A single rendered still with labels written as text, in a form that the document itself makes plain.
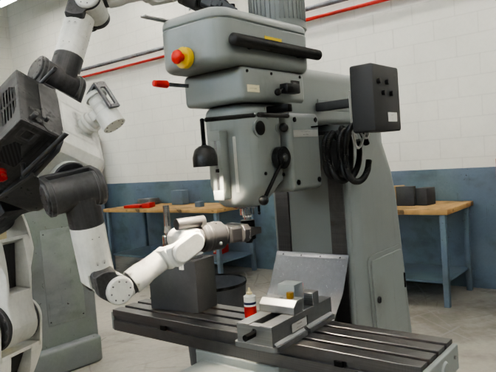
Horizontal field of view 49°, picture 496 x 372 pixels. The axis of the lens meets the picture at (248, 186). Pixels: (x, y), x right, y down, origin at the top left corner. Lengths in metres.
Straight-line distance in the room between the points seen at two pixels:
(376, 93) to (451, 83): 4.13
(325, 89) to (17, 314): 1.25
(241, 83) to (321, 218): 0.68
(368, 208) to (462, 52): 3.94
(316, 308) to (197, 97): 0.75
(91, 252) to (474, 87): 4.80
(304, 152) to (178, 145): 6.20
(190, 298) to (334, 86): 0.93
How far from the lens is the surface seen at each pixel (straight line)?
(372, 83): 1.73
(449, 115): 5.84
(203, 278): 1.97
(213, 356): 1.82
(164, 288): 2.04
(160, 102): 8.23
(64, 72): 1.74
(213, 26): 1.56
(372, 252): 2.08
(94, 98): 1.56
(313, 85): 1.92
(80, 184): 1.42
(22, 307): 1.81
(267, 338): 1.54
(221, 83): 1.64
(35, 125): 1.46
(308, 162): 1.84
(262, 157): 1.66
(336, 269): 2.00
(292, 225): 2.11
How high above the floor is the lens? 1.46
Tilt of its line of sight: 3 degrees down
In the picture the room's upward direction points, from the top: 4 degrees counter-clockwise
